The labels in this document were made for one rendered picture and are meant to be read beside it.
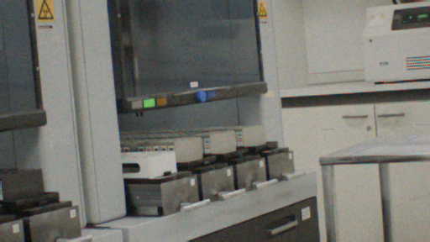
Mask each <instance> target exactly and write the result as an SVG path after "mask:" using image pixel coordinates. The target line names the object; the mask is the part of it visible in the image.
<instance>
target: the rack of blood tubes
mask: <svg viewBox="0 0 430 242"><path fill-rule="evenodd" d="M121 156H122V163H134V162H135V163H138V164H139V165H140V167H122V173H123V178H152V179H153V178H154V177H156V176H161V175H164V172H165V171H171V173H173V172H177V171H176V155H175V151H152V152H127V153H121Z"/></svg>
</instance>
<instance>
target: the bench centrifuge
mask: <svg viewBox="0 0 430 242"><path fill-rule="evenodd" d="M391 1H392V2H393V5H390V6H384V7H372V8H367V9H366V24H365V27H364V30H363V32H362V35H361V40H362V51H363V61H364V80H365V81H366V82H374V83H375V85H383V84H384V82H386V81H397V80H407V79H409V80H418V79H428V78H430V0H399V2H400V3H397V2H396V0H391Z"/></svg>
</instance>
